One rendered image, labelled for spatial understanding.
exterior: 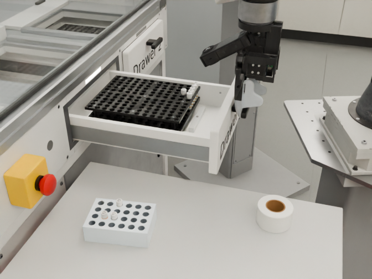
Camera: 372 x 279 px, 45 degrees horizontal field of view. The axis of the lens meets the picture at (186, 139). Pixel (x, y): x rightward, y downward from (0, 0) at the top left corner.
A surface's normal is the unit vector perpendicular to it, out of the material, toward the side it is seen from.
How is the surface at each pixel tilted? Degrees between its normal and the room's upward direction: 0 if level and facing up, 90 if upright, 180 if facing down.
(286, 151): 0
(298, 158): 0
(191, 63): 90
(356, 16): 90
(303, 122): 0
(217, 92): 90
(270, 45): 90
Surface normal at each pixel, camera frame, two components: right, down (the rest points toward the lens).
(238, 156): 0.57, 0.45
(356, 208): 0.05, 0.55
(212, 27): -0.29, 0.52
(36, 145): 0.96, 0.15
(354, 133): 0.00, -0.84
